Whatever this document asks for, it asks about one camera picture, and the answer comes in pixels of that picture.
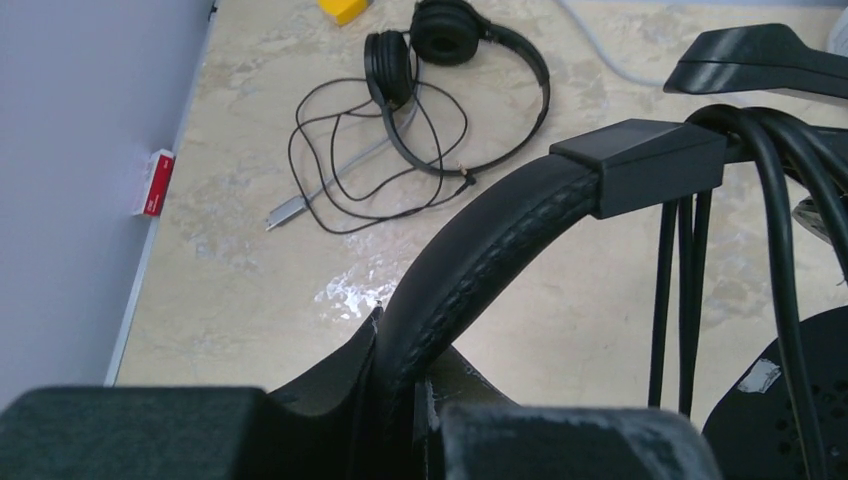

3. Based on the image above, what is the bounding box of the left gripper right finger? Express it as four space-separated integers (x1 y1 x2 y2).
423 348 721 479

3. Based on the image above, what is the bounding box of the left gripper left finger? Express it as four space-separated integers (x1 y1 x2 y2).
1 307 383 479

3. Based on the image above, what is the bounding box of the black headset with microphone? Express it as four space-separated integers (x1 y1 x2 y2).
370 23 848 480

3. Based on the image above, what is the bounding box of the black over-ear headphones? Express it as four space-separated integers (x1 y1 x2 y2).
264 0 552 236

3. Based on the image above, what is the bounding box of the small yellow block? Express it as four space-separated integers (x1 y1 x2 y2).
317 0 372 26

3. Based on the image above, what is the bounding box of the red tag on wall edge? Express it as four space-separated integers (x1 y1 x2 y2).
132 149 176 217

